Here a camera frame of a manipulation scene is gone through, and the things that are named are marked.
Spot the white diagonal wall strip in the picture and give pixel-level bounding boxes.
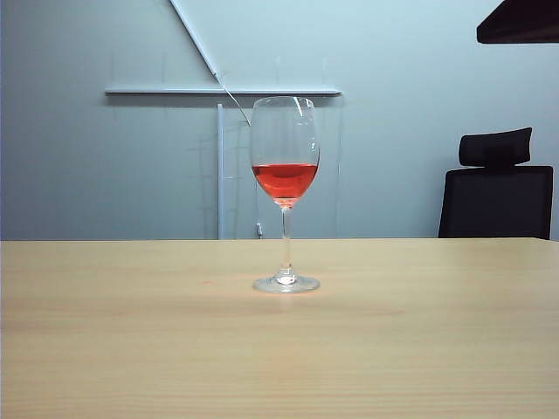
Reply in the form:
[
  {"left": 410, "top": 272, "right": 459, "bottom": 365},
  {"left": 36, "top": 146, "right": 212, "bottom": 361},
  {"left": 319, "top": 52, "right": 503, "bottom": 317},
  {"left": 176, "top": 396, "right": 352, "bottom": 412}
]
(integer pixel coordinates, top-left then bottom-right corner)
[{"left": 169, "top": 0, "right": 220, "bottom": 82}]

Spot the white horizontal wall strip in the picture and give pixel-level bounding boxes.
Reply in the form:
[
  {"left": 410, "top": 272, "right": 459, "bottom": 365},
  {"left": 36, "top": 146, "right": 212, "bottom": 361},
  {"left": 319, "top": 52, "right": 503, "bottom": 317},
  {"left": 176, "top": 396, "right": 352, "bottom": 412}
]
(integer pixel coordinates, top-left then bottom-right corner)
[{"left": 104, "top": 86, "right": 344, "bottom": 98}]

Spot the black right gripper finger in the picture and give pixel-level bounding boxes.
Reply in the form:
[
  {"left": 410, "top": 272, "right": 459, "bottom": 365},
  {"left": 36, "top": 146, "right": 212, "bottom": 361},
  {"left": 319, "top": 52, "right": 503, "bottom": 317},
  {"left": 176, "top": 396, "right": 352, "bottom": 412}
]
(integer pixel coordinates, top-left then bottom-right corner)
[{"left": 475, "top": 0, "right": 559, "bottom": 45}]

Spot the black office chair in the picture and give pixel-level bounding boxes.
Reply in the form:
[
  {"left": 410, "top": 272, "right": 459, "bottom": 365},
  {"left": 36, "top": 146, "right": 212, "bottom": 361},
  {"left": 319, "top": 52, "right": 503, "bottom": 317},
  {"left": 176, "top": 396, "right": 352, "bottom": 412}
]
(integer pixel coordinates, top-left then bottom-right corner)
[{"left": 438, "top": 127, "right": 556, "bottom": 241}]

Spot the clear goblet with red liquid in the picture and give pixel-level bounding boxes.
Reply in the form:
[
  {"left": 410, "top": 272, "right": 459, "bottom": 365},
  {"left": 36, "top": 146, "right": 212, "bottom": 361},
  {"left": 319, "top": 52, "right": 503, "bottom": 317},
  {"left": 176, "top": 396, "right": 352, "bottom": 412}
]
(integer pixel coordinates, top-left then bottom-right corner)
[{"left": 249, "top": 95, "right": 322, "bottom": 294}]

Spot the white vertical wall strip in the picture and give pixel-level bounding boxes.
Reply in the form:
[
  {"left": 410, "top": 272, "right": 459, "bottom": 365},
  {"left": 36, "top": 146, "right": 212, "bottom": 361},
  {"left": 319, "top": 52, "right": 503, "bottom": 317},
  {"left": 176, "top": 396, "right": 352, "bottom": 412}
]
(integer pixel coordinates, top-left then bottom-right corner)
[{"left": 217, "top": 103, "right": 226, "bottom": 240}]

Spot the thin white hanging cable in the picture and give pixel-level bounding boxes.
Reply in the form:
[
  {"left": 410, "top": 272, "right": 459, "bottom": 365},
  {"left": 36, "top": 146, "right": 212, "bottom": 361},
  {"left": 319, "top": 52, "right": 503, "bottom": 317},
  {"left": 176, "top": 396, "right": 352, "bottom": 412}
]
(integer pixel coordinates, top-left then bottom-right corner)
[{"left": 216, "top": 72, "right": 265, "bottom": 239}]

